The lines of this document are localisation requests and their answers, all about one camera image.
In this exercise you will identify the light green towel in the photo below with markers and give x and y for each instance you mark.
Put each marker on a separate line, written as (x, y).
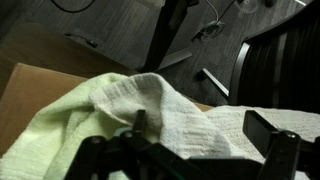
(50, 140)

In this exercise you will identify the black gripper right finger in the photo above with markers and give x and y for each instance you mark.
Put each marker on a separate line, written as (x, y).
(280, 153)

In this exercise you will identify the grey office chair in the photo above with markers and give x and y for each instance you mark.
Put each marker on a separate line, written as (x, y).
(286, 66)

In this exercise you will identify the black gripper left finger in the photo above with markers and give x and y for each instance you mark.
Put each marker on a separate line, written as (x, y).
(133, 156)

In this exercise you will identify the black metal leg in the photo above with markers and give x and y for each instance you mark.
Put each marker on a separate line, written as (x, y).
(163, 33)

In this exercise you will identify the large brown cardboard box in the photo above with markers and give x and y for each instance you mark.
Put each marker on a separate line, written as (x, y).
(33, 93)

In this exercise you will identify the white towel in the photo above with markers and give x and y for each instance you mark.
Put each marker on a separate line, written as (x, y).
(186, 126)

